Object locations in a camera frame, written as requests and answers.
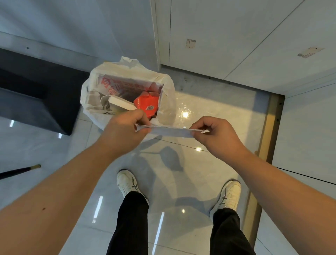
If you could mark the person's white shoe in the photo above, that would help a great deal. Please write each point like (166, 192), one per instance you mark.
(229, 195)
(128, 184)

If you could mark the person's left hand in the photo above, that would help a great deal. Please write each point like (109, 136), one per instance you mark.
(123, 131)

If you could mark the person's right fingers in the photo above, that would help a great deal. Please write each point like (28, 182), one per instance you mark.
(200, 127)

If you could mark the brass door threshold strip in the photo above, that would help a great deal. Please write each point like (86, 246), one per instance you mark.
(265, 155)

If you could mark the person's right forearm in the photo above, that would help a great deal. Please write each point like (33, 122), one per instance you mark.
(286, 199)

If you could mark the white foam food box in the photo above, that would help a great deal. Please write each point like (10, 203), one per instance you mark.
(121, 103)

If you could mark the person's left fingers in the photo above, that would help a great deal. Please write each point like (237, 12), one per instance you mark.
(143, 119)

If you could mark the person's right hand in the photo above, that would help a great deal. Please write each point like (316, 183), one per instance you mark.
(220, 139)

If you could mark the black stick with tan tip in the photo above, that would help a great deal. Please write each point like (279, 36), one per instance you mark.
(15, 172)

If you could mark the black cabinet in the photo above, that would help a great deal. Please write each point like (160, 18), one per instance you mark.
(34, 92)

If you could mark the crumpled white paper trash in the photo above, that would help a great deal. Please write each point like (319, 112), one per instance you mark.
(95, 101)

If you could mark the person's left black trouser leg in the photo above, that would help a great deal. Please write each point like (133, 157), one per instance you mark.
(131, 226)

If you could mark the person's left white shoe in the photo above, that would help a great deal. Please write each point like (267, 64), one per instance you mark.
(128, 184)

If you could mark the white wall label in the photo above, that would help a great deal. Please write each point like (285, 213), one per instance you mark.
(310, 52)

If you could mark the person's right white shoe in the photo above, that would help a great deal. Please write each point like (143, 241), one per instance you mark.
(229, 195)

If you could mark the white paper strip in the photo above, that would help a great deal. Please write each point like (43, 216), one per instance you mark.
(168, 130)

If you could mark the small white wall sticker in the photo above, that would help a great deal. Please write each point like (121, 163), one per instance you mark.
(190, 43)

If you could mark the person's black trouser leg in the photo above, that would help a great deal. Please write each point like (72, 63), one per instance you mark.
(131, 226)
(228, 233)

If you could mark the white plastic trash bag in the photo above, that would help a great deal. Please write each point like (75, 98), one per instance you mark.
(126, 76)

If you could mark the red crumpled wrapper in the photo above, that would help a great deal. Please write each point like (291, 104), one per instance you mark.
(147, 103)

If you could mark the person's right black trouser leg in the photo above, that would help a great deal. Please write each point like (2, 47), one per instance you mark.
(228, 233)

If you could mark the person's left forearm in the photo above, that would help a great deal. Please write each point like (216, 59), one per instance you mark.
(52, 202)

